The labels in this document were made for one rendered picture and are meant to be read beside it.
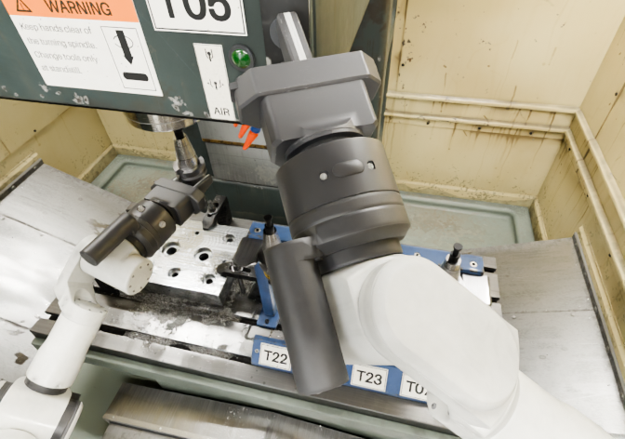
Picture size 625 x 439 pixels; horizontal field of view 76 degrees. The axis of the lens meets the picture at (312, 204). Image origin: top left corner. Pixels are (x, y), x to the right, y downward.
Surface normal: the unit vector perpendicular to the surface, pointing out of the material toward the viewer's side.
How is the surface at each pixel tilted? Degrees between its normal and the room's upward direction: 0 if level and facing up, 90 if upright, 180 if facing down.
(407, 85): 90
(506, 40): 90
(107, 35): 90
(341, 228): 37
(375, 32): 90
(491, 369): 33
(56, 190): 24
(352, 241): 76
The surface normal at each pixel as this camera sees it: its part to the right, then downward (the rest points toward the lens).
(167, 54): -0.23, 0.68
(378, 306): -0.40, -0.35
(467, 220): -0.03, -0.72
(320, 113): 0.12, -0.29
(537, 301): -0.42, -0.72
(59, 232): 0.37, -0.59
